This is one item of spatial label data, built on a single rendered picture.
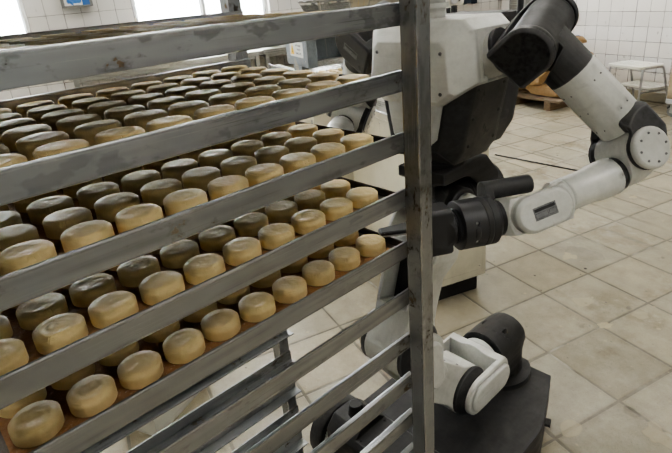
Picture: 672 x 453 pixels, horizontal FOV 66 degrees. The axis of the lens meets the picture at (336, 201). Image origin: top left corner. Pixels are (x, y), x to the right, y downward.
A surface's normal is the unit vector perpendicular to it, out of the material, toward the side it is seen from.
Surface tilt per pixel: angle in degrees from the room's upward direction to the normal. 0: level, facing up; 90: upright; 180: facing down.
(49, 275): 90
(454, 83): 85
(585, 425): 0
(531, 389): 0
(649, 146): 68
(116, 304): 0
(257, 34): 90
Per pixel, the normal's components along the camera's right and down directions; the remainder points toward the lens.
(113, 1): 0.46, 0.30
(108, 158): 0.69, 0.22
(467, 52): -0.04, 0.29
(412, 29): -0.72, 0.32
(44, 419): -0.08, -0.92
